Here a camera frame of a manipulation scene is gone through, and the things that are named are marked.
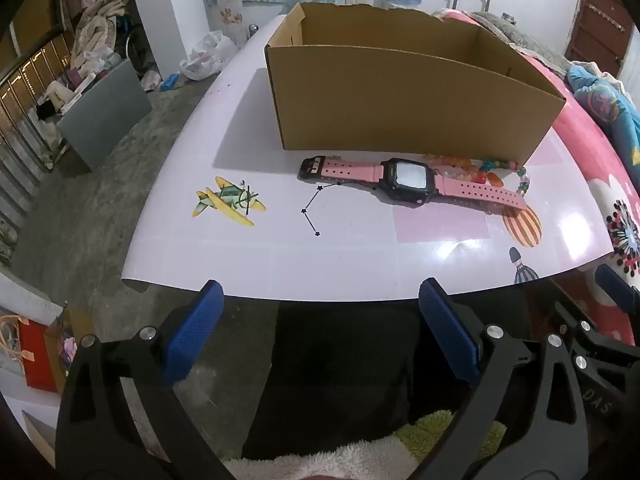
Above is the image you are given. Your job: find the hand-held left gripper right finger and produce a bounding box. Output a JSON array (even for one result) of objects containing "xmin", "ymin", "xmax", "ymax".
[{"xmin": 415, "ymin": 277, "xmax": 590, "ymax": 480}]

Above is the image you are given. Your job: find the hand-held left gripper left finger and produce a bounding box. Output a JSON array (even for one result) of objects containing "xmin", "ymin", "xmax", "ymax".
[{"xmin": 55, "ymin": 280, "xmax": 236, "ymax": 480}]

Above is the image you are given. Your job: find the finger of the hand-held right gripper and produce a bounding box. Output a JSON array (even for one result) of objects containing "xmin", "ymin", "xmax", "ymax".
[
  {"xmin": 595, "ymin": 264, "xmax": 640, "ymax": 313},
  {"xmin": 552, "ymin": 301, "xmax": 640, "ymax": 428}
]

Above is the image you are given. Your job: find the orange bead bracelet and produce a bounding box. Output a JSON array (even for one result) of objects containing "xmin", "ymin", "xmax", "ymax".
[{"xmin": 425, "ymin": 155, "xmax": 503, "ymax": 188}]

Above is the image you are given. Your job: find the pink strap digital watch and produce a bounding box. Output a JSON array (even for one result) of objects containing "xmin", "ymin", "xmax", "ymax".
[{"xmin": 299, "ymin": 156, "xmax": 530, "ymax": 213}]

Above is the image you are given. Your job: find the brown cardboard box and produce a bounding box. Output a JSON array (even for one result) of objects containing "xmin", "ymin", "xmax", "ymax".
[{"xmin": 264, "ymin": 2, "xmax": 567, "ymax": 167}]

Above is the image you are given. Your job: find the green fluffy cloth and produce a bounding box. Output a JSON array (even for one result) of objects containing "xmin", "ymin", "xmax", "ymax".
[{"xmin": 395, "ymin": 410, "xmax": 506, "ymax": 461}]

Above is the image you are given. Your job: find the red gift bag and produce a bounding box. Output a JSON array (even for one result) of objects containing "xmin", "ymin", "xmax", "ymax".
[{"xmin": 0, "ymin": 310, "xmax": 71, "ymax": 393}]

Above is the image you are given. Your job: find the pink floral blanket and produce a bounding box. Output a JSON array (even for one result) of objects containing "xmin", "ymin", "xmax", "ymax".
[{"xmin": 440, "ymin": 10, "xmax": 640, "ymax": 346}]

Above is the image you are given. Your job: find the blue printed blanket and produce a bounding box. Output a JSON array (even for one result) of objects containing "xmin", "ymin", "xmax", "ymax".
[{"xmin": 567, "ymin": 62, "xmax": 640, "ymax": 191}]

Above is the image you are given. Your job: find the white fluffy cloth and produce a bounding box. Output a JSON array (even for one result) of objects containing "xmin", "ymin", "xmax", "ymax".
[{"xmin": 225, "ymin": 435, "xmax": 421, "ymax": 480}]

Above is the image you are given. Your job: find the grey board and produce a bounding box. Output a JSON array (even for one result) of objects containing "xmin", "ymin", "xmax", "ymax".
[{"xmin": 57, "ymin": 57, "xmax": 153, "ymax": 173}]

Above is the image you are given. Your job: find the grey fuzzy blanket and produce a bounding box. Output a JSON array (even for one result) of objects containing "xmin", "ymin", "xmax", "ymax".
[{"xmin": 470, "ymin": 10, "xmax": 571, "ymax": 71}]

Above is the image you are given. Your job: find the brown door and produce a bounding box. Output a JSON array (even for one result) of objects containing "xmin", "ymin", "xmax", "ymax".
[{"xmin": 565, "ymin": 0, "xmax": 636, "ymax": 81}]

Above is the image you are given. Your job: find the white plastic bag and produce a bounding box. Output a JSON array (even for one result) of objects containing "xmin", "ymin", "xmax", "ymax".
[{"xmin": 180, "ymin": 30, "xmax": 238, "ymax": 81}]

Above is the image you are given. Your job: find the metal gate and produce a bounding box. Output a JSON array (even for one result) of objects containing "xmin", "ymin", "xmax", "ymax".
[{"xmin": 0, "ymin": 30, "xmax": 76, "ymax": 211}]

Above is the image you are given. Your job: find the bicycle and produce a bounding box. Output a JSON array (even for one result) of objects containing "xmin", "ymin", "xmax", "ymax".
[{"xmin": 117, "ymin": 15, "xmax": 151, "ymax": 61}]

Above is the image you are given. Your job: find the pile of clothes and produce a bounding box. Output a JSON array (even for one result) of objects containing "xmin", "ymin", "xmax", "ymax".
[{"xmin": 60, "ymin": 0, "xmax": 131, "ymax": 71}]

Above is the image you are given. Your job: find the colourful bead bracelet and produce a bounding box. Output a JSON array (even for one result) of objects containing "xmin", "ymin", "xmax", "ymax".
[{"xmin": 480, "ymin": 159, "xmax": 531, "ymax": 196}]

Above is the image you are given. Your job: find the floral wall hanging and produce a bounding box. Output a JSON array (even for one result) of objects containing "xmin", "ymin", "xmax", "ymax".
[{"xmin": 201, "ymin": 0, "xmax": 246, "ymax": 38}]

